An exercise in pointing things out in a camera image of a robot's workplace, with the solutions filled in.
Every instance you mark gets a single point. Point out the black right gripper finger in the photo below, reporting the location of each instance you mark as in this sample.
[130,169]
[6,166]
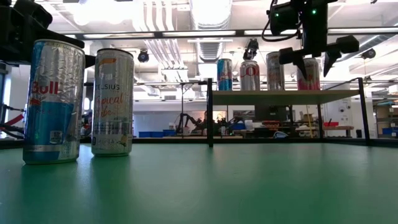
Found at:
[330,60]
[302,67]

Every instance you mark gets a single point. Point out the pink white Spindrift can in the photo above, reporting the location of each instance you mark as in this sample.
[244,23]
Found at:
[312,82]

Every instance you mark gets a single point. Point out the white Celsius can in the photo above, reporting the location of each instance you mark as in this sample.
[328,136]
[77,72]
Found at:
[112,118]
[275,77]

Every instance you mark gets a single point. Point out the silver Diet Coke can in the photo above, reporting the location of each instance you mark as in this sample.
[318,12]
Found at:
[249,77]

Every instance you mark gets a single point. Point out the blue silver Red Bull can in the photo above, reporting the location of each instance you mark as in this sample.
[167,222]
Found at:
[53,118]
[224,77]

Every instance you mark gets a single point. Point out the small black robot arm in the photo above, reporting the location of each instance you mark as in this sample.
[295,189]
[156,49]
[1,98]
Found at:
[230,122]
[186,119]

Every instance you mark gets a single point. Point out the red tray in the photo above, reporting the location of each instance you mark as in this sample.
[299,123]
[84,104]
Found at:
[331,124]

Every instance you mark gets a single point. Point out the cardboard box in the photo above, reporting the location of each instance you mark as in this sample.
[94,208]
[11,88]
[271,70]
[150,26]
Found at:
[387,112]

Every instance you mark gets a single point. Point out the blue storage bins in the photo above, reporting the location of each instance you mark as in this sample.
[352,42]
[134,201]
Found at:
[155,134]

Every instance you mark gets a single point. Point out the person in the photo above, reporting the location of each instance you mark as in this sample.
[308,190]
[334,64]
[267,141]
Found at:
[205,116]

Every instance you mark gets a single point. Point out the green table mat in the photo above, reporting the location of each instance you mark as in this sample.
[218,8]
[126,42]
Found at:
[248,186]

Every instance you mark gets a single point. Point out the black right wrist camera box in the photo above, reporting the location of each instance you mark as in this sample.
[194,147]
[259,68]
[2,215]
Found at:
[283,18]

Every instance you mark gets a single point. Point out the wooden shelf with black frame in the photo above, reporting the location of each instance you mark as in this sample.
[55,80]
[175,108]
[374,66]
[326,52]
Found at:
[280,97]

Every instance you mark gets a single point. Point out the black dome camera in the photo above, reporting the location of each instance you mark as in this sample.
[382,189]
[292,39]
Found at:
[252,49]
[143,56]
[368,53]

